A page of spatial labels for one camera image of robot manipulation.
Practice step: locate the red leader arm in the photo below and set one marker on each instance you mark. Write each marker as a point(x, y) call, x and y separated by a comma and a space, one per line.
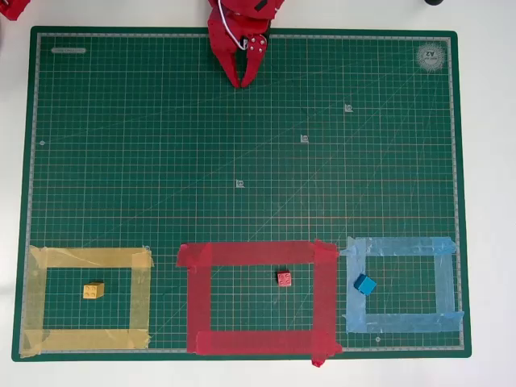
point(14, 10)

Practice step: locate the red toy brick cube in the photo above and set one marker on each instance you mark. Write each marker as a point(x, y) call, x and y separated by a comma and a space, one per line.
point(284, 279)

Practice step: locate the red robot arm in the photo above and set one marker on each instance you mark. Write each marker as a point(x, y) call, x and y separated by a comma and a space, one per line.
point(246, 8)

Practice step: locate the red tape square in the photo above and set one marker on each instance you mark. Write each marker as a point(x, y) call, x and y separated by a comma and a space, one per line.
point(199, 302)

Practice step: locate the yellow tape square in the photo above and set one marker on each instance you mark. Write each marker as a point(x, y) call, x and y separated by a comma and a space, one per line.
point(139, 298)

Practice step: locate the blue toy brick cube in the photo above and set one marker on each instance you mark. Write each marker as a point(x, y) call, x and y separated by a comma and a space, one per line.
point(366, 285)

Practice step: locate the yellow toy brick cube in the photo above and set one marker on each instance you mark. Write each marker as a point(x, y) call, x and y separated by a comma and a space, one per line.
point(92, 291)

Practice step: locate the blue tape square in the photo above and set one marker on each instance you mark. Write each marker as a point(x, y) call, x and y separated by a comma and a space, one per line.
point(443, 282)

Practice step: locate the green cutting mat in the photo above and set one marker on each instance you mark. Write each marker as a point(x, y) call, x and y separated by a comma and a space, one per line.
point(161, 161)

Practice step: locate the black round pole foot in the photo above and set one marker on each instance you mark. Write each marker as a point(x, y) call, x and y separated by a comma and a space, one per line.
point(433, 2)

